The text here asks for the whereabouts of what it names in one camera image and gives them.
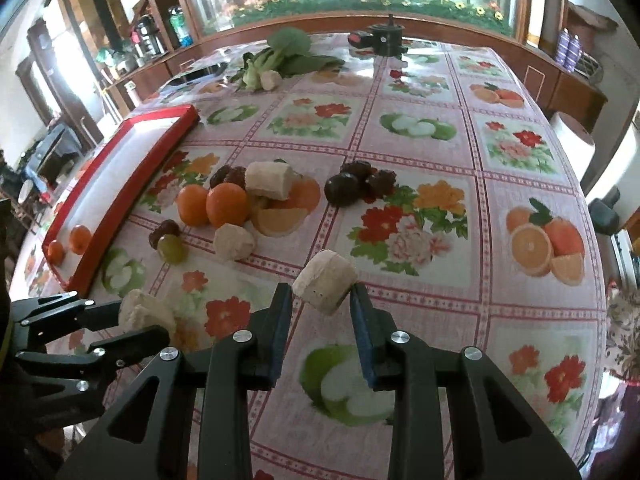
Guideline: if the orange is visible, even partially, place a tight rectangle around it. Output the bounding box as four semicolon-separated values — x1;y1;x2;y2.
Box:
206;182;250;228
69;225;93;254
176;185;211;227

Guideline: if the dark purple plum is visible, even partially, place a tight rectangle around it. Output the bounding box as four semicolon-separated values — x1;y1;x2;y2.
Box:
324;172;360;207

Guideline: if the red rimmed white tray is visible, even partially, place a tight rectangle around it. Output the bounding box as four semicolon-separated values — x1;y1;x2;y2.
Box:
42;105;201;295

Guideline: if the wooden cabinet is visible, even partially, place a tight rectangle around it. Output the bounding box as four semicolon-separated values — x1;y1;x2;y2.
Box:
55;0;201;111

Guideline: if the green grape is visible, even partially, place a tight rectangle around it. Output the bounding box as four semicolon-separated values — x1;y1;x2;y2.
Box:
157;236;185;265

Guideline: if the white garlic bulb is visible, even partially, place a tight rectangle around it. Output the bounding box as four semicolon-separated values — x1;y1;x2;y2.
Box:
119;288;177;336

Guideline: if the white paper towel roll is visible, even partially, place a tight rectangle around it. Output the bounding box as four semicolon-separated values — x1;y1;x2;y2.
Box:
550;112;598;181

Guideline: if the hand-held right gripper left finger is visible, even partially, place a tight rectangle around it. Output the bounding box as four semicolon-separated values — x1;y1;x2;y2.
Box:
55;282;296;480

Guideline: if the green bok choy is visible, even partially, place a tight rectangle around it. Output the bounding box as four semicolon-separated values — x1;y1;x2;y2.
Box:
230;27;346;93

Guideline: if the green bottle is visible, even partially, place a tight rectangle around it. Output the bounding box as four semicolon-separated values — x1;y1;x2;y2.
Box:
167;6;193;50

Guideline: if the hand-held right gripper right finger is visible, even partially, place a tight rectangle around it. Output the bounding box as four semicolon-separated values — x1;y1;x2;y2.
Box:
349;282;583;480

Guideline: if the black round device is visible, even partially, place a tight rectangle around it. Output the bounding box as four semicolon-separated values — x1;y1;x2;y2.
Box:
367;15;408;56

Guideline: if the white garlic on table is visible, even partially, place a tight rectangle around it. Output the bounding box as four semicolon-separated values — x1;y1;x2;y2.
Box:
244;161;296;201

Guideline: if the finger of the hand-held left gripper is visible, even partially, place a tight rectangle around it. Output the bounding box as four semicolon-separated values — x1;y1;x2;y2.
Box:
16;325;171;429
9;296;123;349

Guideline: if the floral patterned cloth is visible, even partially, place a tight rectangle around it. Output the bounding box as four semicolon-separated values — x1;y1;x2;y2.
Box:
605;280;640;386

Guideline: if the black thermos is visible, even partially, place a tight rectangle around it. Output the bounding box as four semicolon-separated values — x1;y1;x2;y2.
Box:
134;15;166;58

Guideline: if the floral fruit print tablecloth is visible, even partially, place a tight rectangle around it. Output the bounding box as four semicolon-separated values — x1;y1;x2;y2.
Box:
10;32;608;480

